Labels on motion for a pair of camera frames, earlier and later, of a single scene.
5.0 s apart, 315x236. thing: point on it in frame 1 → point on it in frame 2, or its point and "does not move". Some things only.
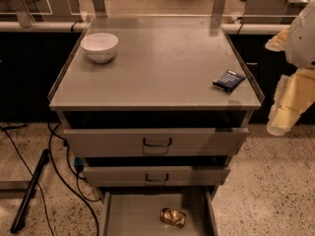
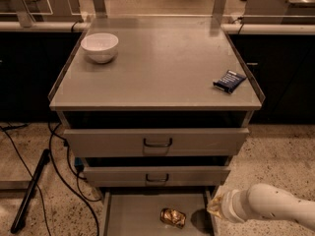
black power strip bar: [19, 218] does not move
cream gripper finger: [279, 41] → [233, 206]
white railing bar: [84, 27] does not move
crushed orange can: [172, 216] does not move
